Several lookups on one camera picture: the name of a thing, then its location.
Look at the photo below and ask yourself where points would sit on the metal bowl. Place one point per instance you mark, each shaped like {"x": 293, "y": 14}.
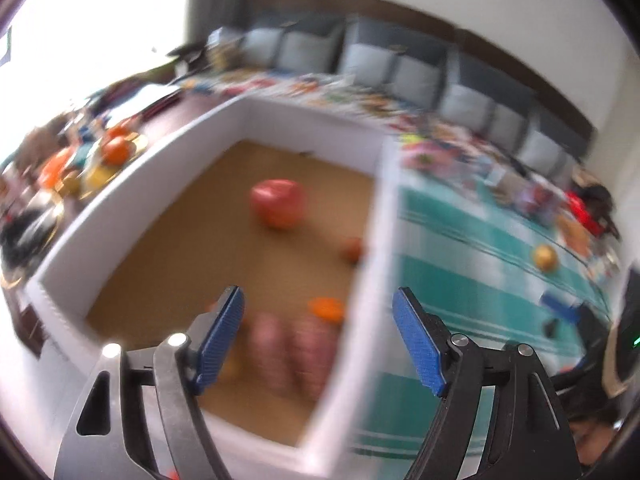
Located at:
{"x": 35, "y": 230}

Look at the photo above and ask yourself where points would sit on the brownish orange mandarin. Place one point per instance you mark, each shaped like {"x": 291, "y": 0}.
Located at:
{"x": 352, "y": 250}

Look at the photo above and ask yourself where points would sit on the grey sofa with cushions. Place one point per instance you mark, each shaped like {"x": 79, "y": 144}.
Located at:
{"x": 320, "y": 5}

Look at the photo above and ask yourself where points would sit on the wrinkled yellow-green fruit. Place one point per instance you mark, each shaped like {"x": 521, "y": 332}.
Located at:
{"x": 545, "y": 257}

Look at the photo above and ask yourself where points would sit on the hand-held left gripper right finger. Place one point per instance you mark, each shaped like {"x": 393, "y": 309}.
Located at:
{"x": 417, "y": 345}

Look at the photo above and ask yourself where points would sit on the grey curtain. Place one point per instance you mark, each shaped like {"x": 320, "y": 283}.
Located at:
{"x": 220, "y": 0}

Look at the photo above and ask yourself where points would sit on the teal plaid cloth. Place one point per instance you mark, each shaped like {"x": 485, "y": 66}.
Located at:
{"x": 450, "y": 240}

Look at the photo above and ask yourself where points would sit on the gold rimmed plate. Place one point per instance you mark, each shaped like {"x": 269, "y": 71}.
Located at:
{"x": 130, "y": 152}

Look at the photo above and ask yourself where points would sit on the black handbag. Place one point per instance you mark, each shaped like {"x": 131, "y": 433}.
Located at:
{"x": 602, "y": 200}

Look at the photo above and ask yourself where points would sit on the red pouch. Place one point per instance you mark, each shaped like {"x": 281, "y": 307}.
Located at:
{"x": 580, "y": 210}

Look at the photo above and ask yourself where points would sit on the reddish brown sweet potato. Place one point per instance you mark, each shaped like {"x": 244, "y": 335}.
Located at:
{"x": 315, "y": 355}
{"x": 270, "y": 350}

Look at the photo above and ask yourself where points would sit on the orange fruit on plate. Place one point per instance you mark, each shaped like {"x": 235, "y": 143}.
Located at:
{"x": 117, "y": 151}

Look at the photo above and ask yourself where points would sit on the large red round fruit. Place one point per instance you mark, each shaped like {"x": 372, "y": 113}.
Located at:
{"x": 277, "y": 204}

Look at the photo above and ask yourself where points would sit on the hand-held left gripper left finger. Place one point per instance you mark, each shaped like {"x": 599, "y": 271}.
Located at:
{"x": 222, "y": 332}

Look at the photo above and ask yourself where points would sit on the white box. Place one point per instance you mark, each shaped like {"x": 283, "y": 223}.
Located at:
{"x": 310, "y": 115}

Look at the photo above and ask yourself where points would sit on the small orange mandarin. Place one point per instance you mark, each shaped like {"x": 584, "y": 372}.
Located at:
{"x": 214, "y": 306}
{"x": 326, "y": 309}

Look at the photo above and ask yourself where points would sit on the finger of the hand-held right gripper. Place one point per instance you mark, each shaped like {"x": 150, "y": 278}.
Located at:
{"x": 560, "y": 305}
{"x": 552, "y": 326}

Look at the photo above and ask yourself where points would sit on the grey two-tone pillow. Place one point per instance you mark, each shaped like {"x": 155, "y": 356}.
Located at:
{"x": 395, "y": 65}
{"x": 545, "y": 147}
{"x": 485, "y": 105}
{"x": 290, "y": 50}

